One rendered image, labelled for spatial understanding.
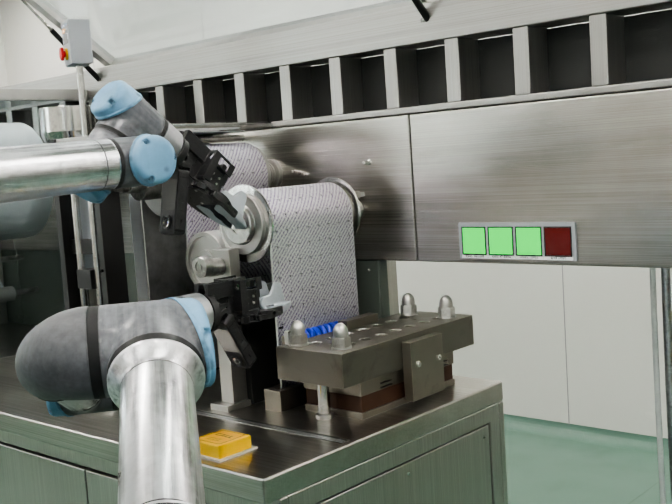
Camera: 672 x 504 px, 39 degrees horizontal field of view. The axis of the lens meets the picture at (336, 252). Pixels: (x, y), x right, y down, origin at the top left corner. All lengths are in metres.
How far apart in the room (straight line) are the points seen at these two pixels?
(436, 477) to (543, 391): 2.86
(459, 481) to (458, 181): 0.57
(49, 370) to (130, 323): 0.11
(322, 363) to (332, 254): 0.31
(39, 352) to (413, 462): 0.76
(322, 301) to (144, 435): 0.90
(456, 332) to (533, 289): 2.66
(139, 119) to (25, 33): 6.07
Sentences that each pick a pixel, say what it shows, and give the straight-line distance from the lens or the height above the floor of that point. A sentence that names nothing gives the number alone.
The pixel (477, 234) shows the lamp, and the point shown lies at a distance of 1.82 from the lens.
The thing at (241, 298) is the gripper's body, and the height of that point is 1.13.
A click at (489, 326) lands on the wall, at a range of 4.68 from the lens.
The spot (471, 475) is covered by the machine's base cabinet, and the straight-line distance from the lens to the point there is 1.86.
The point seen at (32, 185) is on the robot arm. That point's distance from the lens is 1.34.
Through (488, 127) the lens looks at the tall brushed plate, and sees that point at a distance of 1.81.
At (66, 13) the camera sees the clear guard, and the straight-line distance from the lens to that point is 2.59.
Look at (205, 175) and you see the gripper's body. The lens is 1.65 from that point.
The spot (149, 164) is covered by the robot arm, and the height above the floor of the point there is 1.37.
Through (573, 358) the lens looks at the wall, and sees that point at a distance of 4.48.
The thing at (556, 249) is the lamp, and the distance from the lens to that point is 1.74.
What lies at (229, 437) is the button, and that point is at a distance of 1.55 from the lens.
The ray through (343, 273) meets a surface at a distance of 1.89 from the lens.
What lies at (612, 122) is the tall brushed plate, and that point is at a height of 1.39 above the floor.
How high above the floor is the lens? 1.36
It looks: 6 degrees down
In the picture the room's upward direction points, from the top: 4 degrees counter-clockwise
